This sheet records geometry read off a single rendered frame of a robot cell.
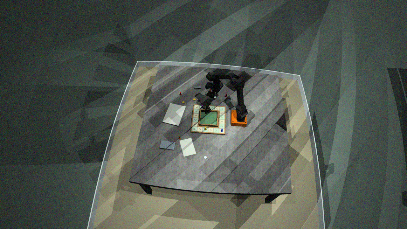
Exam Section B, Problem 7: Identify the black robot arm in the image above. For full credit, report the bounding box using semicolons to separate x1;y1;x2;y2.
205;72;248;122

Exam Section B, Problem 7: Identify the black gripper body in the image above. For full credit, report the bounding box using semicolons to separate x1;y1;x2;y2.
207;83;224;98

